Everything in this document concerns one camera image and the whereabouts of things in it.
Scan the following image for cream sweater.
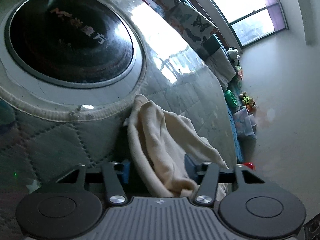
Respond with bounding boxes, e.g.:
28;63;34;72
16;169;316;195
127;94;227;198

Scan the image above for red plastic stool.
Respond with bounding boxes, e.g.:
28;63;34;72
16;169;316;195
243;163;255;171

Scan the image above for clear plastic storage box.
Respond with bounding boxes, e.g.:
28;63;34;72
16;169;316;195
233;108;257;140

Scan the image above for green bowl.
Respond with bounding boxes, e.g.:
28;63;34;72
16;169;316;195
225;90;238;108

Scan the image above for green yellow plush toys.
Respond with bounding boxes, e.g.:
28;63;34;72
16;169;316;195
239;92;257;112

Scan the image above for orange green plush toy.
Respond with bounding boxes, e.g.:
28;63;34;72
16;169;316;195
235;66;244;81

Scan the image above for grey cushion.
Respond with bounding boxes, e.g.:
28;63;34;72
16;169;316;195
205;48;236;92

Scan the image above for panda plush toy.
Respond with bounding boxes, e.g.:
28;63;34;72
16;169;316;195
227;47;240;66

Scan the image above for blue sofa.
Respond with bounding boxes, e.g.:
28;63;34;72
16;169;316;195
145;0;245;163

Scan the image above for black round induction cooktop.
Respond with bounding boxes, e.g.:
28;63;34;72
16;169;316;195
4;0;136;89

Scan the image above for butterfly pillow upright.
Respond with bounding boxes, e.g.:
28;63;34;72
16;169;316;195
168;2;219;51

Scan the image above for window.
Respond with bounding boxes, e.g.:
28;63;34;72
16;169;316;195
172;0;290;48

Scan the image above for purple window blind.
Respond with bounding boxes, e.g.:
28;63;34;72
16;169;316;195
265;0;287;33

